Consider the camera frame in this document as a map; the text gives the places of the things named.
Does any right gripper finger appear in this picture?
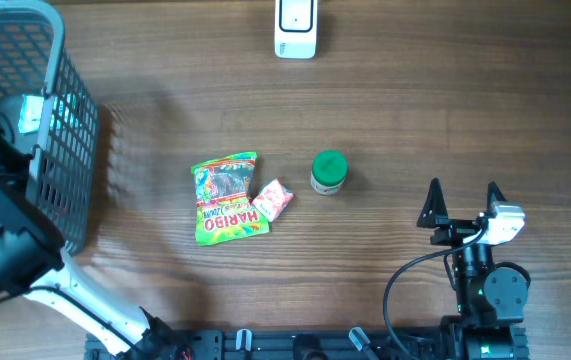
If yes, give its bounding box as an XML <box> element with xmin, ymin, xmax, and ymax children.
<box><xmin>487</xmin><ymin>182</ymin><xmax>507</xmax><ymax>210</ymax></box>
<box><xmin>416</xmin><ymin>178</ymin><xmax>449</xmax><ymax>229</ymax></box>

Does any green lid jar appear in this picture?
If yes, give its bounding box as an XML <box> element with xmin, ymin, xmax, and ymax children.
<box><xmin>310</xmin><ymin>150</ymin><xmax>349</xmax><ymax>195</ymax></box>

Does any red white small carton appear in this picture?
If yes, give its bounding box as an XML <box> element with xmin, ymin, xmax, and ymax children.
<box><xmin>252</xmin><ymin>179</ymin><xmax>294</xmax><ymax>222</ymax></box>

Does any Haribo gummy candy bag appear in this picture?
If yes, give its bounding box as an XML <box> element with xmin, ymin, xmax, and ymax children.
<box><xmin>191</xmin><ymin>152</ymin><xmax>270</xmax><ymax>246</ymax></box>

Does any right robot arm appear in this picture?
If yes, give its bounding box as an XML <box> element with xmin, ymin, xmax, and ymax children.
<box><xmin>417</xmin><ymin>178</ymin><xmax>531</xmax><ymax>359</ymax></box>

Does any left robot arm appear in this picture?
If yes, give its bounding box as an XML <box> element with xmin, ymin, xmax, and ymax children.
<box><xmin>0</xmin><ymin>136</ymin><xmax>189</xmax><ymax>359</ymax></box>

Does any white barcode scanner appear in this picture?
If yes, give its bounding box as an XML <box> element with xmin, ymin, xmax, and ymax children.
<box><xmin>274</xmin><ymin>0</ymin><xmax>318</xmax><ymax>60</ymax></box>

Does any white teal snack packet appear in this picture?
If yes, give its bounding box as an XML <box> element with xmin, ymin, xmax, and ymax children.
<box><xmin>18</xmin><ymin>95</ymin><xmax>44</xmax><ymax>135</ymax></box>

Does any grey plastic mesh basket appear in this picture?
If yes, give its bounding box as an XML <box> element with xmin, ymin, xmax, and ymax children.
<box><xmin>0</xmin><ymin>1</ymin><xmax>100</xmax><ymax>255</ymax></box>

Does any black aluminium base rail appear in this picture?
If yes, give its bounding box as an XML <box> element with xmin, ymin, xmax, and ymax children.
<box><xmin>83</xmin><ymin>327</ymin><xmax>531</xmax><ymax>360</ymax></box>

